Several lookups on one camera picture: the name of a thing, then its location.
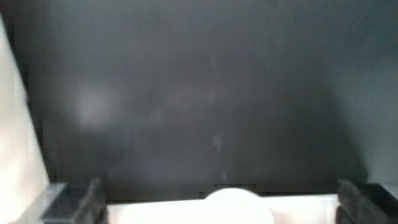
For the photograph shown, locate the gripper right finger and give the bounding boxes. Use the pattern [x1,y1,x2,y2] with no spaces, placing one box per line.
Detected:
[337,180,398,224]

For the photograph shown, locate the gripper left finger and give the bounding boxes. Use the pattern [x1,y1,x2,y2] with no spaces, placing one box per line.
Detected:
[40,179,109,224]

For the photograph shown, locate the white front drawer tray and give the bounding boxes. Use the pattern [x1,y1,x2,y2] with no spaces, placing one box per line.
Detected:
[109,188,340,224]

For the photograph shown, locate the white front barrier wall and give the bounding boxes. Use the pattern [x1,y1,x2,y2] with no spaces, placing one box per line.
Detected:
[0,15,51,224]

